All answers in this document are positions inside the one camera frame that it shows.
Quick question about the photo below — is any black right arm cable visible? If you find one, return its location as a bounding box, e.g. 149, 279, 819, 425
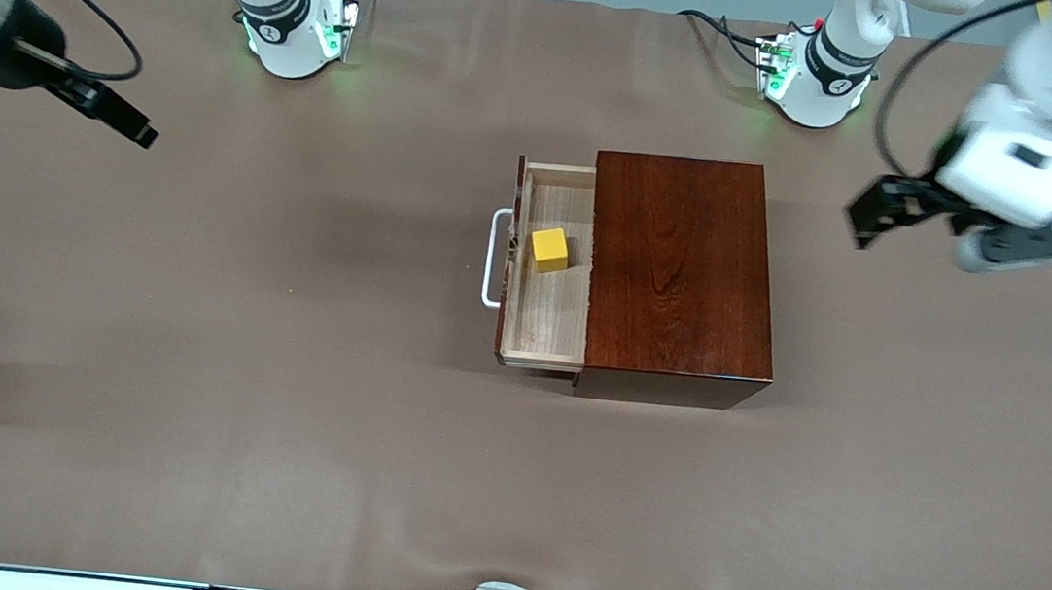
0, 0, 151, 86

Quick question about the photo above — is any black base cable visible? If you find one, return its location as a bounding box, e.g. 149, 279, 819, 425
675, 6, 781, 51
715, 17, 773, 72

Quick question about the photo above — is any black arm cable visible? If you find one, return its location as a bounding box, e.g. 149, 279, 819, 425
868, 0, 1052, 192
0, 0, 151, 86

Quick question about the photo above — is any brown table cloth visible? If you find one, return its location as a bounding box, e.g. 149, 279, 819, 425
0, 0, 1052, 590

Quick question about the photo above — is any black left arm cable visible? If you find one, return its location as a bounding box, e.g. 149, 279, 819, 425
868, 0, 1052, 192

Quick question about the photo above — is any dark brown wooden cabinet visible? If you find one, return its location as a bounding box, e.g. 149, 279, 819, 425
569, 146, 796, 417

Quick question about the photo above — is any wooden drawer with white handle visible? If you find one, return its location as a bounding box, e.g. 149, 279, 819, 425
474, 154, 607, 377

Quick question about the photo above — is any yellow block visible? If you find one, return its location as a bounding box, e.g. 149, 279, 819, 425
529, 225, 573, 277

